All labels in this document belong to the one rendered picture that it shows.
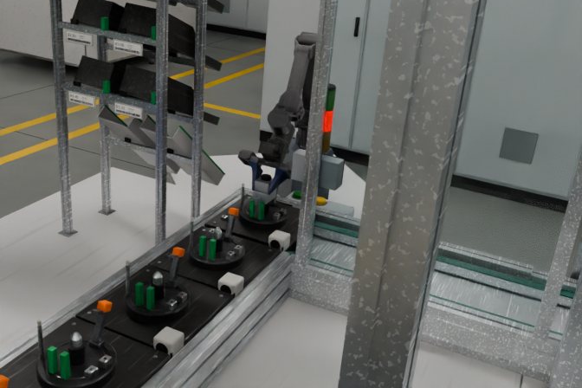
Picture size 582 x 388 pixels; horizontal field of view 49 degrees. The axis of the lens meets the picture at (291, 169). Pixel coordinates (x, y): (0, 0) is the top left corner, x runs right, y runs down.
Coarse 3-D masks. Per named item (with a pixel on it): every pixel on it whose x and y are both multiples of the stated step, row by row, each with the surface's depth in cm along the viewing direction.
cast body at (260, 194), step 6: (264, 174) 177; (258, 180) 175; (264, 180) 175; (270, 180) 176; (258, 186) 175; (264, 186) 175; (258, 192) 175; (264, 192) 175; (258, 198) 174; (264, 198) 175; (270, 198) 177
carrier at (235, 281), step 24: (192, 240) 157; (216, 240) 153; (240, 240) 168; (168, 264) 154; (192, 264) 155; (216, 264) 152; (240, 264) 157; (264, 264) 158; (216, 288) 147; (240, 288) 147
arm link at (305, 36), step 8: (304, 32) 193; (304, 40) 191; (312, 40) 191; (312, 64) 196; (312, 72) 197; (312, 80) 199; (304, 88) 201; (304, 96) 203; (304, 104) 205; (304, 120) 206
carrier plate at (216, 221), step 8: (240, 200) 191; (248, 200) 192; (288, 208) 189; (296, 208) 189; (216, 216) 180; (288, 216) 184; (296, 216) 184; (208, 224) 175; (216, 224) 175; (224, 224) 176; (240, 224) 176; (288, 224) 179; (296, 224) 179; (224, 232) 173; (232, 232) 172; (240, 232) 172; (248, 232) 173; (256, 232) 173; (264, 232) 173; (272, 232) 174; (288, 232) 175; (296, 232) 175; (256, 240) 170; (264, 240) 169
